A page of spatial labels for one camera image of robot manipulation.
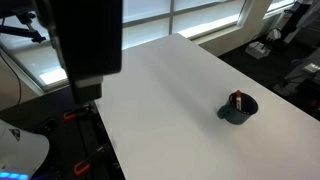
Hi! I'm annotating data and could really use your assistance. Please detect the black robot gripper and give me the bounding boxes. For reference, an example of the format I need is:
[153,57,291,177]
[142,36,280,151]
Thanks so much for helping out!
[49,0,123,105]

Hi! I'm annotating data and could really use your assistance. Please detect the red marker with white label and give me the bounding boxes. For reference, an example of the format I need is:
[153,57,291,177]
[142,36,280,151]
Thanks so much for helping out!
[235,89,243,111]

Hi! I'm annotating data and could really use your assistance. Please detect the dark blue enamel mug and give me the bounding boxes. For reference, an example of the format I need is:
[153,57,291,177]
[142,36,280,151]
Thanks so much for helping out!
[216,92,260,126]

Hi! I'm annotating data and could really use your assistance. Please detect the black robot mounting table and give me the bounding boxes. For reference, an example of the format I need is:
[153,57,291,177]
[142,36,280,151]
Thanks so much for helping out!
[0,87,128,180]

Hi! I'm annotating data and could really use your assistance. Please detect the small white device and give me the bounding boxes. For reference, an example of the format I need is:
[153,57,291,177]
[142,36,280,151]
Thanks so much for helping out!
[245,40,271,60]

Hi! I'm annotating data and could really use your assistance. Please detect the black equipment stand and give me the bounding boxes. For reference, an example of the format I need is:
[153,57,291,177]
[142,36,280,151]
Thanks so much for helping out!
[266,0,320,53]

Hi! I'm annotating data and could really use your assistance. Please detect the grey equipment with white label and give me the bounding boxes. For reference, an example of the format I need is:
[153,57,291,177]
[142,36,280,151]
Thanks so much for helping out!
[273,49,320,98]

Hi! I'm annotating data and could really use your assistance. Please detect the black clamp with orange handle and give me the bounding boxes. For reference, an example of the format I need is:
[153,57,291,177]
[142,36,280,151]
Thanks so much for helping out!
[73,143,113,177]
[63,104,93,122]

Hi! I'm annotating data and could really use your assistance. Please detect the thin black cable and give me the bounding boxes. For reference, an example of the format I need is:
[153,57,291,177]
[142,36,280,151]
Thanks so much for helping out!
[0,49,23,109]

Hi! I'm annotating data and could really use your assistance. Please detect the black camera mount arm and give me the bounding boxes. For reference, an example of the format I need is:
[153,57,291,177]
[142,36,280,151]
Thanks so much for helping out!
[0,12,47,44]

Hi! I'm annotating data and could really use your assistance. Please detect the white window frame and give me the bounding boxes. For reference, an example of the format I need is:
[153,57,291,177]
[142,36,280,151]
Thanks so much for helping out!
[0,0,301,94]

